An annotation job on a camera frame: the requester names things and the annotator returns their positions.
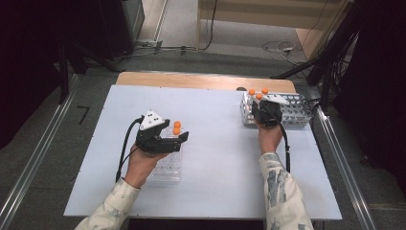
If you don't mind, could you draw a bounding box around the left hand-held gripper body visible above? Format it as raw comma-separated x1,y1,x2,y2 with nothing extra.
135,110,180,155

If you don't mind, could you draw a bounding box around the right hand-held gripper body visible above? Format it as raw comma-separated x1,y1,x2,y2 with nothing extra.
255,93,290,128

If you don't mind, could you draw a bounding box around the metal test tube rack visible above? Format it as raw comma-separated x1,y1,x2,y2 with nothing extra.
239,90,314,129

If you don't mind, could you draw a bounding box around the clear plastic tube rack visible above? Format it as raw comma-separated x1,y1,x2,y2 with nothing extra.
147,126,186,184

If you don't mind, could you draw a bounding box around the person's right hand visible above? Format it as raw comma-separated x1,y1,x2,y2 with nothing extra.
254,118,285,156

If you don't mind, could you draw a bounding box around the person's left hand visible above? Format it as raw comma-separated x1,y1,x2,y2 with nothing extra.
124,143,170,190

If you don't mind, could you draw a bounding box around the grey power strip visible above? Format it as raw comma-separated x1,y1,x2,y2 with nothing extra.
135,38,165,52

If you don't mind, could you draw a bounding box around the light wooden furniture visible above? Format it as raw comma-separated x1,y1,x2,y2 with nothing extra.
195,0,352,61

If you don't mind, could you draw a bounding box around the black cabinet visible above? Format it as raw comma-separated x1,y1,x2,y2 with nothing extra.
95,0,146,61

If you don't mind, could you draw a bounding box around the black upright stand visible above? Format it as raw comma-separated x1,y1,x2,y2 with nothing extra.
56,44,71,105

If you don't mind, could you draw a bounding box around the left hand-held gripper cable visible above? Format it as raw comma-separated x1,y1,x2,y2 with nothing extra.
114,116,146,184

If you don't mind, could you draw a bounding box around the hand-held gripper cable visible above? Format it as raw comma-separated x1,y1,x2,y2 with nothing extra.
114,116,146,184
269,108,292,174

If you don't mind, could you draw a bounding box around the right hand-held gripper cable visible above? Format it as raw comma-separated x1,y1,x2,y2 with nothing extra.
269,108,292,174

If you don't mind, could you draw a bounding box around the white floor cable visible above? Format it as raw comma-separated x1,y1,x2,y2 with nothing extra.
261,39,300,65

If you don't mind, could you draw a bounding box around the grey floor cable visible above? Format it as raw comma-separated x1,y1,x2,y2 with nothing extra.
111,44,205,62

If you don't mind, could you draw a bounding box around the black metal stand with cables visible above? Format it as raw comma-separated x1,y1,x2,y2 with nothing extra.
270,0,363,113

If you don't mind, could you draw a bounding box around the black hanging cable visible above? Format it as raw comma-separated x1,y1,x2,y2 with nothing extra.
196,0,219,53

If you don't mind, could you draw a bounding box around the aluminium floor rail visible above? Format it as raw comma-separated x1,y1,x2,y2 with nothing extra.
314,104,378,230
0,74,80,230

